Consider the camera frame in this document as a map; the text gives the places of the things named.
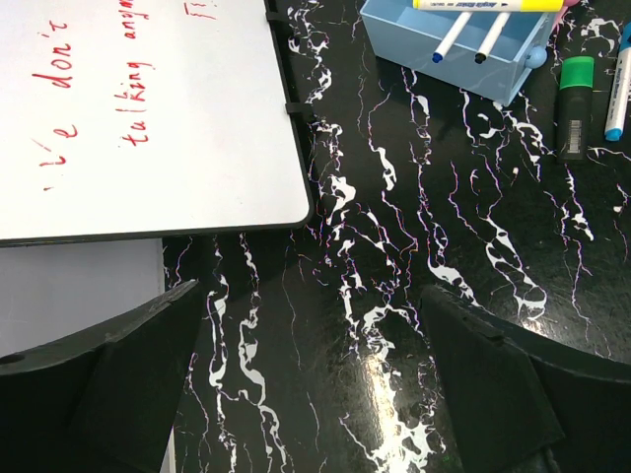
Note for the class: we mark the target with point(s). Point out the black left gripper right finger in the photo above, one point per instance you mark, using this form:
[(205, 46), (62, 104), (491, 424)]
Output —
[(520, 402)]

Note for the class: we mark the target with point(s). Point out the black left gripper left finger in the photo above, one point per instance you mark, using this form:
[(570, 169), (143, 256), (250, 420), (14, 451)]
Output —
[(102, 399)]

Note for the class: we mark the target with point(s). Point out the light blue capped marker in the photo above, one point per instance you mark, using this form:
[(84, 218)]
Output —
[(620, 90)]

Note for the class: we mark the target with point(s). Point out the black white marker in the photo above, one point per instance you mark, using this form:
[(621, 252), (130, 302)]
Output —
[(491, 38)]

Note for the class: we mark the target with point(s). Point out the light blue bin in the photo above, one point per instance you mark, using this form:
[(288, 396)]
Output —
[(410, 37)]

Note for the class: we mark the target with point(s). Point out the blue white marker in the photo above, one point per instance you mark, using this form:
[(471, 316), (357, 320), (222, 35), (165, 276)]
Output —
[(450, 37)]

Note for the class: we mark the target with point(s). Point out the yellow capped marker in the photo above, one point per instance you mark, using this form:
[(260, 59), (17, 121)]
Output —
[(528, 6)]

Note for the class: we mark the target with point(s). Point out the white dry-erase board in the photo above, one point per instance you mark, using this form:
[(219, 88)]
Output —
[(126, 119)]

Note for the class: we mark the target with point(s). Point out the green capped black highlighter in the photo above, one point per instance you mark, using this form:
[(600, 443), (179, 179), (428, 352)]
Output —
[(574, 108)]

